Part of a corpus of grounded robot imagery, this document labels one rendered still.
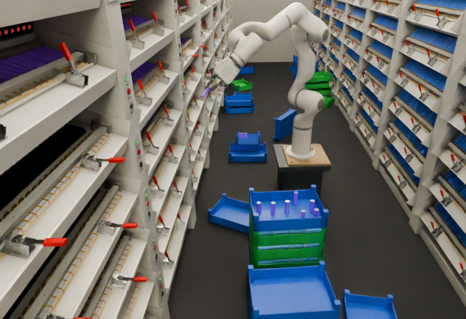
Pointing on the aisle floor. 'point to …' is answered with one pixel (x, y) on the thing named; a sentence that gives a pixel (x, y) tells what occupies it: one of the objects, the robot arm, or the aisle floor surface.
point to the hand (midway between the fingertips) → (211, 85)
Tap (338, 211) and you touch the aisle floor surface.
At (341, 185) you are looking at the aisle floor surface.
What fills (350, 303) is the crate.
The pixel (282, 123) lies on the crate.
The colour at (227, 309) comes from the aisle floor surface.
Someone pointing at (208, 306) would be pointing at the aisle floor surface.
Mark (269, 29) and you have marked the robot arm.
